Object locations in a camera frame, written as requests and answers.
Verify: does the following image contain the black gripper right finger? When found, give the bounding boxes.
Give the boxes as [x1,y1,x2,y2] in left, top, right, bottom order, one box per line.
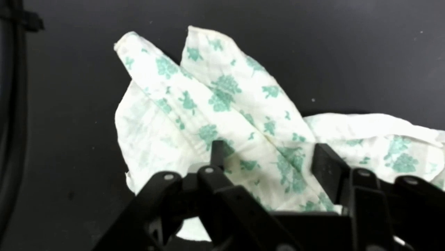
[311,142,445,251]

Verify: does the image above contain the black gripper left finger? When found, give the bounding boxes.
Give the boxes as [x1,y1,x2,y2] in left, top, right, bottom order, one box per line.
[92,140,299,251]

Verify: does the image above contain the white towel with green print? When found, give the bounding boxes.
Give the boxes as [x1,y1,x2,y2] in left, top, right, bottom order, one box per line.
[112,24,445,243]

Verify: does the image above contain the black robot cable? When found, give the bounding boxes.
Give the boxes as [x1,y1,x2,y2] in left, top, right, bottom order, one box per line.
[0,0,46,236]

